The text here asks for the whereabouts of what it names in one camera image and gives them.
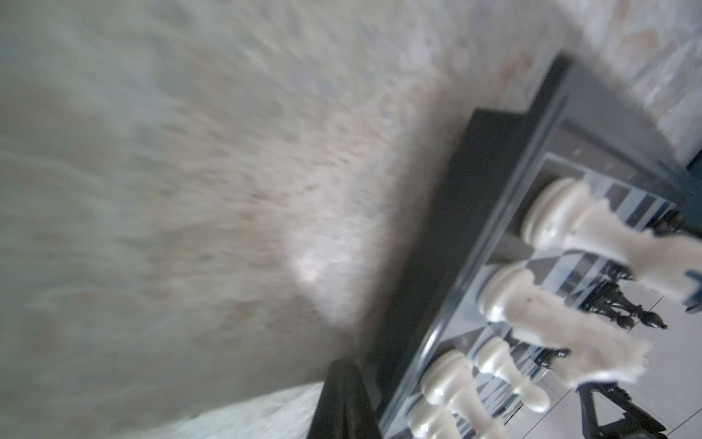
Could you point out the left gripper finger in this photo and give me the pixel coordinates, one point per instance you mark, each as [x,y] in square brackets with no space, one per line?
[344,410]

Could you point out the black white chessboard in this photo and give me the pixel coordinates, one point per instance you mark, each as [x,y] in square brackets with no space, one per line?
[576,128]

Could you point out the white pawn on board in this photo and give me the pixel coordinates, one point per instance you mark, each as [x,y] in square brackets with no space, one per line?
[494,358]

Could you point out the white knight on board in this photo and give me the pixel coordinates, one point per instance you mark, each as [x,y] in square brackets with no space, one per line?
[599,351]

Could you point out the black chess piece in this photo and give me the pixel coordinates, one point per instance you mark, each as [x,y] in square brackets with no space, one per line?
[608,300]

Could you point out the white chess piece large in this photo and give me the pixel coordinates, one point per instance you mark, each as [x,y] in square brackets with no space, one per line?
[566,215]

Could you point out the white piece bottom edge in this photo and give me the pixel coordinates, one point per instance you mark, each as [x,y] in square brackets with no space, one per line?
[432,421]

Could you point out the white pawn near edge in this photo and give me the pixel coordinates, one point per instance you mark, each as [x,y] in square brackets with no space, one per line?
[449,382]

